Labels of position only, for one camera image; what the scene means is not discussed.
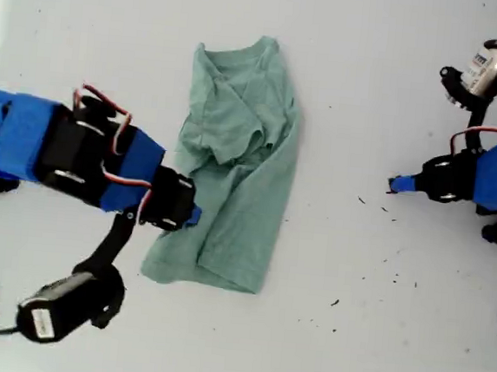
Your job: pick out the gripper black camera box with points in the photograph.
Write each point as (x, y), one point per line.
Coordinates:
(55, 308)

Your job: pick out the green t-shirt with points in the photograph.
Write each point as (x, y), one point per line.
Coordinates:
(247, 194)

